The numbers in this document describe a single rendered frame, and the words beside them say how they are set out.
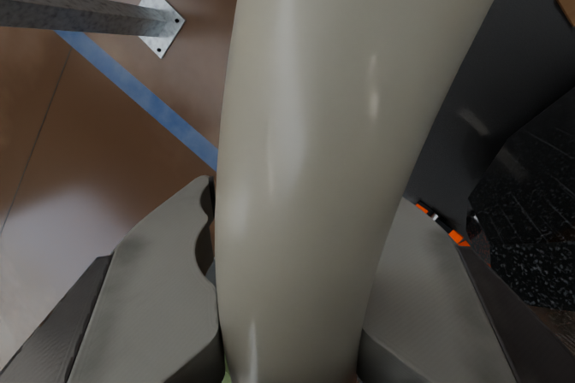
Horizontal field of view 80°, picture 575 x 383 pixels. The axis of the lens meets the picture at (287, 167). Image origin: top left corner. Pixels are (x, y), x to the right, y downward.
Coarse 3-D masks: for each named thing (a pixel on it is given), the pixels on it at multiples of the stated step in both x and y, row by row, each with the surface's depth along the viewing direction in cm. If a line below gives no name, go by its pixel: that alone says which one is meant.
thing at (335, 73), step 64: (256, 0) 4; (320, 0) 3; (384, 0) 3; (448, 0) 3; (256, 64) 4; (320, 64) 3; (384, 64) 3; (448, 64) 4; (256, 128) 4; (320, 128) 4; (384, 128) 4; (256, 192) 4; (320, 192) 4; (384, 192) 4; (256, 256) 5; (320, 256) 5; (256, 320) 5; (320, 320) 5
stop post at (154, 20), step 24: (0, 0) 82; (24, 0) 88; (48, 0) 95; (72, 0) 103; (96, 0) 113; (144, 0) 141; (0, 24) 87; (24, 24) 92; (48, 24) 98; (72, 24) 104; (96, 24) 112; (120, 24) 121; (144, 24) 131; (168, 24) 141; (168, 48) 145
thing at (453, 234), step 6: (420, 204) 131; (426, 210) 131; (432, 210) 130; (432, 216) 129; (438, 216) 128; (438, 222) 128; (444, 222) 128; (444, 228) 128; (450, 228) 127; (450, 234) 127; (456, 234) 126; (456, 240) 126
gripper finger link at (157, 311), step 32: (192, 192) 11; (160, 224) 10; (192, 224) 10; (128, 256) 9; (160, 256) 9; (192, 256) 9; (128, 288) 8; (160, 288) 8; (192, 288) 8; (96, 320) 7; (128, 320) 7; (160, 320) 7; (192, 320) 7; (96, 352) 6; (128, 352) 6; (160, 352) 6; (192, 352) 6
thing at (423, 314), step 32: (416, 224) 10; (384, 256) 9; (416, 256) 9; (448, 256) 9; (384, 288) 8; (416, 288) 8; (448, 288) 8; (384, 320) 7; (416, 320) 7; (448, 320) 7; (480, 320) 7; (384, 352) 7; (416, 352) 6; (448, 352) 6; (480, 352) 6
